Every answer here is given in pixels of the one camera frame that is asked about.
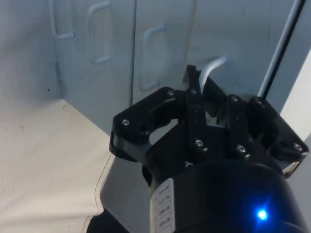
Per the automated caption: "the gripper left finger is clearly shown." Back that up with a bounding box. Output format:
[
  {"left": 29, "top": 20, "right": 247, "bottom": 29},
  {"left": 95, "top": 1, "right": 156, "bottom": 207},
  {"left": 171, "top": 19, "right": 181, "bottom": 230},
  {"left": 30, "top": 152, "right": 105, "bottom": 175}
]
[{"left": 108, "top": 64, "right": 208, "bottom": 163}]

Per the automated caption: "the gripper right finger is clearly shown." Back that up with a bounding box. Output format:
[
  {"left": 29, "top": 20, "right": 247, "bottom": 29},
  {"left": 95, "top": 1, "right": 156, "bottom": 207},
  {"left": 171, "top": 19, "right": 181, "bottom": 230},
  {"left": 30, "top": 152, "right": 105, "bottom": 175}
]
[{"left": 201, "top": 77, "right": 310, "bottom": 179}]

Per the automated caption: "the white chest of drawers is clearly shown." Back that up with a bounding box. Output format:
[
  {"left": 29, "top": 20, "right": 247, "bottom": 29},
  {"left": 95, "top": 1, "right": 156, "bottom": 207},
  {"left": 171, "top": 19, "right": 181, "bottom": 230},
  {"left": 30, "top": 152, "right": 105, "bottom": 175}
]
[{"left": 48, "top": 0, "right": 311, "bottom": 146}]

